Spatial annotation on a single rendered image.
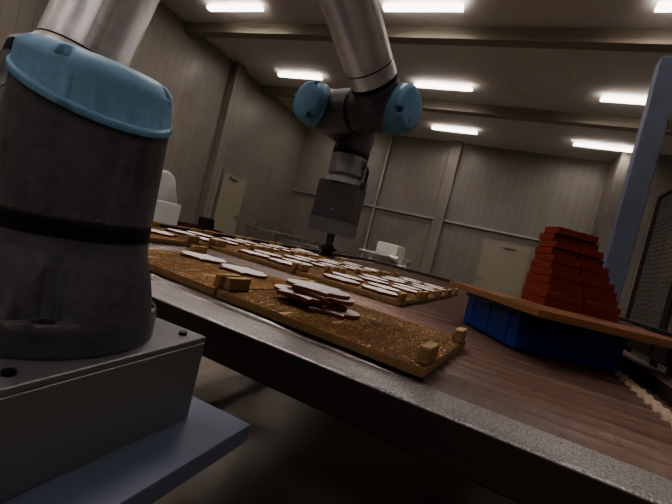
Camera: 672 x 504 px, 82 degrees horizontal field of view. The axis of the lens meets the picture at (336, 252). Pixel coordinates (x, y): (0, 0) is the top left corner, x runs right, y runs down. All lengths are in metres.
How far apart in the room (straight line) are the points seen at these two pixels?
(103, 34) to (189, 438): 0.41
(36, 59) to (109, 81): 0.05
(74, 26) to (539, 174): 12.19
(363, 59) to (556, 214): 11.76
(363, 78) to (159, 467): 0.53
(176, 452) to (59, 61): 0.32
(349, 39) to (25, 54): 0.38
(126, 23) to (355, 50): 0.28
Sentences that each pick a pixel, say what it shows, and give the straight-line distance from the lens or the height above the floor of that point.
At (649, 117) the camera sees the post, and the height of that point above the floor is 2.08.
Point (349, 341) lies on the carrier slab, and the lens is 0.62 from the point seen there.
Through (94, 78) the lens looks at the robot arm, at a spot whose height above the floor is 1.15.
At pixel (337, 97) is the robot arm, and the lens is 0.70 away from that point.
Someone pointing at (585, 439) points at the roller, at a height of 0.92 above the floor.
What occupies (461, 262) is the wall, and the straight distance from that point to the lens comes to 12.07.
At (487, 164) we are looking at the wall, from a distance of 12.48.
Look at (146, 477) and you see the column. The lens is 0.37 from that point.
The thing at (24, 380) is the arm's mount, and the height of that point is 0.95.
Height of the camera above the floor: 1.08
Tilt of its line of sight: 2 degrees down
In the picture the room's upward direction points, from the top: 14 degrees clockwise
